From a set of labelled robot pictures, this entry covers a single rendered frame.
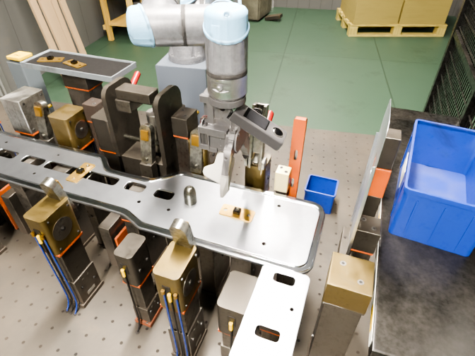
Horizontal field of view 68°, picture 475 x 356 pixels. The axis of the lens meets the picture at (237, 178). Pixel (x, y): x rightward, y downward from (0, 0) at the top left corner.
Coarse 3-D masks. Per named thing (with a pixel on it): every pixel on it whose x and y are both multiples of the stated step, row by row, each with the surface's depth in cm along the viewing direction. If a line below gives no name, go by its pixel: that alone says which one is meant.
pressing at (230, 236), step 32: (0, 160) 103; (64, 160) 103; (96, 160) 103; (96, 192) 92; (128, 192) 92; (256, 192) 92; (160, 224) 83; (192, 224) 83; (224, 224) 83; (256, 224) 83; (288, 224) 83; (320, 224) 83; (256, 256) 76; (288, 256) 75
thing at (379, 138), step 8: (384, 120) 61; (384, 128) 58; (376, 136) 66; (384, 136) 55; (376, 144) 66; (376, 152) 62; (368, 160) 70; (376, 160) 59; (368, 168) 71; (368, 176) 67; (368, 184) 60; (360, 192) 75; (368, 192) 61; (360, 200) 72; (360, 208) 63; (352, 216) 80; (360, 216) 64; (352, 224) 80; (352, 232) 74; (352, 240) 69
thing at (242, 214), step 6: (228, 204) 88; (222, 210) 86; (228, 210) 86; (234, 210) 85; (240, 210) 85; (246, 210) 86; (252, 210) 86; (228, 216) 85; (234, 216) 84; (240, 216) 84; (246, 216) 84; (252, 216) 84
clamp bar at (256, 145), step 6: (258, 102) 85; (252, 108) 84; (258, 108) 82; (264, 108) 83; (264, 114) 84; (252, 138) 88; (252, 144) 89; (258, 144) 89; (264, 144) 90; (252, 150) 91; (258, 150) 90; (252, 156) 92; (258, 168) 92
